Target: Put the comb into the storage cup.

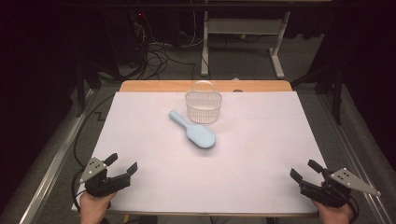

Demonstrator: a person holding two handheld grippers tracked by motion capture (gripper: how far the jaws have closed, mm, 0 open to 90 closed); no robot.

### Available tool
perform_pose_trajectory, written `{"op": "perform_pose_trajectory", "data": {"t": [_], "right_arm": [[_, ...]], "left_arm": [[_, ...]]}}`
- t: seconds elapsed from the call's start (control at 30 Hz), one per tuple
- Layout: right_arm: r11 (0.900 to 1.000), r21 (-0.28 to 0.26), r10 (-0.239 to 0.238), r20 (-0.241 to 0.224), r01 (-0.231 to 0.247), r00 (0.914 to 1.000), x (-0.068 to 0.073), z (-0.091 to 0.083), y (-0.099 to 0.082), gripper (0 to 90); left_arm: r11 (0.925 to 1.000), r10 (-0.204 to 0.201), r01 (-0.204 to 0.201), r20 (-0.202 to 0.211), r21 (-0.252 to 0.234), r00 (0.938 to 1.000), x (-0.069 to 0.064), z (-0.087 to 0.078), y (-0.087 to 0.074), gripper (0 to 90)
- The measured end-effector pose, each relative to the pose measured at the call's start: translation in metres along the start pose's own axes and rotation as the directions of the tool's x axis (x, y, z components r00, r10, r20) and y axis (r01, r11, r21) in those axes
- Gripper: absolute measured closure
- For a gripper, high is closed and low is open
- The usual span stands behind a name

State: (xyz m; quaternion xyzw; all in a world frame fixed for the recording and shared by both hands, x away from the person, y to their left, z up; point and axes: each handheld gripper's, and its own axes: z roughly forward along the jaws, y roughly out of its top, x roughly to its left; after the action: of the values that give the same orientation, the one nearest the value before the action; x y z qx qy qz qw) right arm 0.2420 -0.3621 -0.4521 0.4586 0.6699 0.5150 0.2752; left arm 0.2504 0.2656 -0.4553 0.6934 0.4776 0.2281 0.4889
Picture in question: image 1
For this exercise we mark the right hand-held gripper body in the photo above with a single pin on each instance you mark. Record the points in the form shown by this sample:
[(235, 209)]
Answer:
[(330, 193)]

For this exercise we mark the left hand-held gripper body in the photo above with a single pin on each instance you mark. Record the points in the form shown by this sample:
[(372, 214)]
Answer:
[(99, 186)]

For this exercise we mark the light blue hairbrush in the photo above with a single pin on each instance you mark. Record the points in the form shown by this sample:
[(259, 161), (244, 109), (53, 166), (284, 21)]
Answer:
[(199, 135)]

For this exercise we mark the white plastic mesh basket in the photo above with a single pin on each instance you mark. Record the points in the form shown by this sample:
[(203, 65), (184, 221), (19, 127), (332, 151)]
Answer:
[(202, 115)]

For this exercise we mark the person's left hand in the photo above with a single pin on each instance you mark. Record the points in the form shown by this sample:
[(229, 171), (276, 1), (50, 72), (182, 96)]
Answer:
[(93, 208)]

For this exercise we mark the person's right hand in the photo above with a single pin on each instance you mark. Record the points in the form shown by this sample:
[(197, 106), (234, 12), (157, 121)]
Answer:
[(334, 216)]

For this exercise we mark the white table cover sheet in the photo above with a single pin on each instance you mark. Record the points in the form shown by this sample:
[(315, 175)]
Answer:
[(249, 149)]

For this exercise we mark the black stand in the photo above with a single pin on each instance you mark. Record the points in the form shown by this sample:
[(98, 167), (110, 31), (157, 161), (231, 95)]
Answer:
[(337, 93)]

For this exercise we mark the small yellow object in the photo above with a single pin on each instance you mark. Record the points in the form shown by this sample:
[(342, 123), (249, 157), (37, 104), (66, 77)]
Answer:
[(243, 36)]

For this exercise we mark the metal floor rail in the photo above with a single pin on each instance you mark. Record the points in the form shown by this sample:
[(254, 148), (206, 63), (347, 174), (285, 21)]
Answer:
[(342, 137), (53, 168)]

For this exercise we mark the white metal desk frame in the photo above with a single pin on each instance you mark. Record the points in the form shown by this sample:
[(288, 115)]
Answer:
[(243, 26)]

